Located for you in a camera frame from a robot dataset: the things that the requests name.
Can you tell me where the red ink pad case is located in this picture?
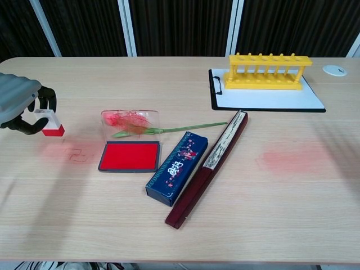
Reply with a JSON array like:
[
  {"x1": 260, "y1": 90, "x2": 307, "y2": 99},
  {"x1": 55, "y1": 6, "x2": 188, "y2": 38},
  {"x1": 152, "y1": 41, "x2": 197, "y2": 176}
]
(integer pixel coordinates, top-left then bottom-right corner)
[{"x1": 97, "y1": 109, "x2": 161, "y2": 173}]

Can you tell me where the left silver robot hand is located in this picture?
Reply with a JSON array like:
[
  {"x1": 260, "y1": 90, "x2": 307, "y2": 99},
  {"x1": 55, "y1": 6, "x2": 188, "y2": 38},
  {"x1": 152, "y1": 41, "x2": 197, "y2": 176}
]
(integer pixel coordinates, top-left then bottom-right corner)
[{"x1": 0, "y1": 73, "x2": 58, "y2": 136}]

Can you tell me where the yellow test tube rack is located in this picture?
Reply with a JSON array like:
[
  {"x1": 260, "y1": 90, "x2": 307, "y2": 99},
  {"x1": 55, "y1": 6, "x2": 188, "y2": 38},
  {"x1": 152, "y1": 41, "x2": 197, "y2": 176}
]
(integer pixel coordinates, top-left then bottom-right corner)
[{"x1": 223, "y1": 52, "x2": 313, "y2": 91}]

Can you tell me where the dark blue printed box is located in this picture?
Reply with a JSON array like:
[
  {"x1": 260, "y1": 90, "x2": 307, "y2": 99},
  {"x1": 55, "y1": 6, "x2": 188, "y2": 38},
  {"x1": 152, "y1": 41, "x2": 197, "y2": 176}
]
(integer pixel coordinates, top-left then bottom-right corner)
[{"x1": 145, "y1": 131, "x2": 209, "y2": 208}]

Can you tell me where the white round table grommet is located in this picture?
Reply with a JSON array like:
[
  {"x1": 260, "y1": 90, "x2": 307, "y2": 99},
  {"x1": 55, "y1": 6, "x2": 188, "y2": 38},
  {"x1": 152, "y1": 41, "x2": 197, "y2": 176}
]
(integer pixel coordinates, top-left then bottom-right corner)
[{"x1": 322, "y1": 65, "x2": 348, "y2": 77}]

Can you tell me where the folded dark red fan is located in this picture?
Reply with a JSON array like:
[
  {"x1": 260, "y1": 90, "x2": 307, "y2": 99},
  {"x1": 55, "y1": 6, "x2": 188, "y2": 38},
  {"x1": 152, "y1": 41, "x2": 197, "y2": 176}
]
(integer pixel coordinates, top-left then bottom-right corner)
[{"x1": 165, "y1": 110, "x2": 249, "y2": 230}]

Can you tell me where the clear stamp with red base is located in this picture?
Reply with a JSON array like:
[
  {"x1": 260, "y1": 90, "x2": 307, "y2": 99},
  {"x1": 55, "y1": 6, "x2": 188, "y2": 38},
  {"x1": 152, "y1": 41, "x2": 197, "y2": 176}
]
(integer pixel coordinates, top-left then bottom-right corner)
[{"x1": 33, "y1": 109, "x2": 66, "y2": 137}]

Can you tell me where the black clipboard with white paper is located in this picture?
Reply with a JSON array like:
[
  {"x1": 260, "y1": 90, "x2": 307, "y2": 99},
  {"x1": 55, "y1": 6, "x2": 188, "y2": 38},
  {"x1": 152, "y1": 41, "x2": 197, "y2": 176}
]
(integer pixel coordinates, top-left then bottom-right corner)
[{"x1": 208, "y1": 67, "x2": 327, "y2": 113}]

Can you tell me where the artificial red flower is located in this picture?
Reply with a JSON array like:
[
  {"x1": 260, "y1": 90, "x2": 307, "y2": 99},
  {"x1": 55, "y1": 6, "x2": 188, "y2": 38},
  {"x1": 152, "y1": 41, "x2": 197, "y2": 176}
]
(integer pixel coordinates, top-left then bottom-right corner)
[{"x1": 102, "y1": 110, "x2": 228, "y2": 139}]

